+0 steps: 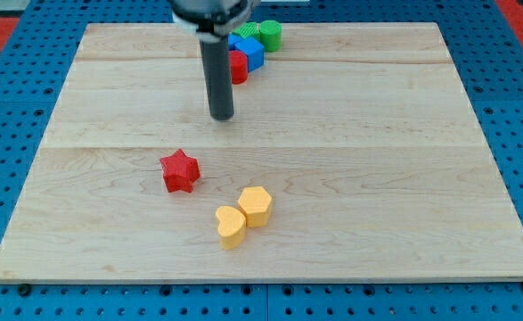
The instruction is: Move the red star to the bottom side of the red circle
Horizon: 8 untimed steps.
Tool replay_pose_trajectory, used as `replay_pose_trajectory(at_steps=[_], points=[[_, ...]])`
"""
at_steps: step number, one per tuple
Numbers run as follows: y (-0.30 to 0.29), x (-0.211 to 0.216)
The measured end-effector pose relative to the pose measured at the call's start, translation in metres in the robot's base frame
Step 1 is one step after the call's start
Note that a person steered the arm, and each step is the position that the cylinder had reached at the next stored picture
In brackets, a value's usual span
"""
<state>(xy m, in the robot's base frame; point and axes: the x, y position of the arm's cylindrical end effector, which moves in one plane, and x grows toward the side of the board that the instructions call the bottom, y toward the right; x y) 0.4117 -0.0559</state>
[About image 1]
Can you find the grey robot arm flange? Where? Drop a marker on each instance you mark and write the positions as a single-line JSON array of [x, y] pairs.
[[216, 18]]

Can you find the red star block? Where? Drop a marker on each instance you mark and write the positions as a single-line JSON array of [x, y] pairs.
[[180, 171]]

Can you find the green star block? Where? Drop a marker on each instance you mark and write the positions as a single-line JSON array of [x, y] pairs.
[[248, 29]]

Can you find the yellow hexagon block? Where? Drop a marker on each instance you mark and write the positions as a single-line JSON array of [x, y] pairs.
[[256, 204]]

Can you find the yellow heart block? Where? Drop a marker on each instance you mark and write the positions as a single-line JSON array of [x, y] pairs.
[[232, 227]]

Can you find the red cylinder block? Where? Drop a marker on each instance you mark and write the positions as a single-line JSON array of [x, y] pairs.
[[239, 67]]

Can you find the blue cube block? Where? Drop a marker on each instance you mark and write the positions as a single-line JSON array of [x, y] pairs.
[[254, 51]]

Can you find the light wooden board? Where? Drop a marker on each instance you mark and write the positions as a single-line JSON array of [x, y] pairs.
[[362, 133]]

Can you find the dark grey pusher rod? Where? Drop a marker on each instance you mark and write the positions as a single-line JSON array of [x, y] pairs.
[[218, 80]]

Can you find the small blue block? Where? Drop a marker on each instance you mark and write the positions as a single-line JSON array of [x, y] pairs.
[[233, 40]]

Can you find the green cylinder block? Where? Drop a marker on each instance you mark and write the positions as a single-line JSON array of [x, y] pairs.
[[271, 35]]

